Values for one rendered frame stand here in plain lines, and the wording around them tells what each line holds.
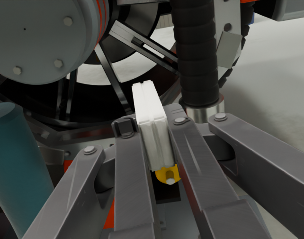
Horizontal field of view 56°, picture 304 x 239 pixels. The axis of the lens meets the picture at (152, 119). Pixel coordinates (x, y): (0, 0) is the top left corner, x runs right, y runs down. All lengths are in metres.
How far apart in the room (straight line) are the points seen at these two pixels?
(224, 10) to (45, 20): 0.27
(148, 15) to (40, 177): 0.44
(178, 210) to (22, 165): 0.57
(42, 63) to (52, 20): 0.05
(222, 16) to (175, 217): 0.61
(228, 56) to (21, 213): 0.41
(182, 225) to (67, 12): 0.69
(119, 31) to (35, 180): 0.31
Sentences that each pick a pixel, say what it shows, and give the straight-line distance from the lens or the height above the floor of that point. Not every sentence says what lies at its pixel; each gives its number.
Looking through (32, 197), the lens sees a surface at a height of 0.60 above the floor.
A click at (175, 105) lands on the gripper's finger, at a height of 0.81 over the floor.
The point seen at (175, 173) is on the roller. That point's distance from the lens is 0.60.
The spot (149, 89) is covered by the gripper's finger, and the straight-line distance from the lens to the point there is 0.19.
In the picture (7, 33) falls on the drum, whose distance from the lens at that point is 0.36.
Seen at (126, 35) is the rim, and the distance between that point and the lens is 0.58.
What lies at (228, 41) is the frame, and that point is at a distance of 0.49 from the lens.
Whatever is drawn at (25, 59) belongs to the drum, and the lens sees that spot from 0.36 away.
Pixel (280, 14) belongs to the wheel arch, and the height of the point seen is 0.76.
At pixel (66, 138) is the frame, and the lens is 0.61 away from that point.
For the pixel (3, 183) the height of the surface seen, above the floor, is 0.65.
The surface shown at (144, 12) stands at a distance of 0.73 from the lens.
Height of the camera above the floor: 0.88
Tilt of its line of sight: 27 degrees down
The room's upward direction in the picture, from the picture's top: 11 degrees counter-clockwise
